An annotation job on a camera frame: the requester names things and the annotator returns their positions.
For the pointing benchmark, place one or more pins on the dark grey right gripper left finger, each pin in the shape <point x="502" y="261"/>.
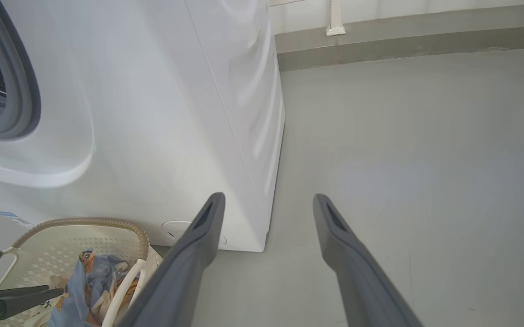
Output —
<point x="185" y="272"/>

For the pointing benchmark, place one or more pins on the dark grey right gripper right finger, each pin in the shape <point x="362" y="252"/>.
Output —
<point x="357" y="281"/>

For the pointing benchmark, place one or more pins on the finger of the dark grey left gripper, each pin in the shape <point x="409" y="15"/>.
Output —
<point x="26" y="306"/>
<point x="17" y="294"/>

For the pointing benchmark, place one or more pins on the blue cartoon print garment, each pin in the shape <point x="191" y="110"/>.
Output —
<point x="73" y="290"/>

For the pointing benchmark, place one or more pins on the white front-load washing machine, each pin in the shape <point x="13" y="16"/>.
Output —
<point x="153" y="113"/>

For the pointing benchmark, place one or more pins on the round white filter cover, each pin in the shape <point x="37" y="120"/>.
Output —
<point x="173" y="229"/>

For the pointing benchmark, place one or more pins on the cream basket with brown rim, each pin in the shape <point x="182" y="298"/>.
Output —
<point x="53" y="254"/>

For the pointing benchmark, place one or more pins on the blue energy label sticker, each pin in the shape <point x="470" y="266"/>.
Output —
<point x="14" y="219"/>

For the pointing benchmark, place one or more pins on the white metal railing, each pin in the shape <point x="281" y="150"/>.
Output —
<point x="335" y="18"/>

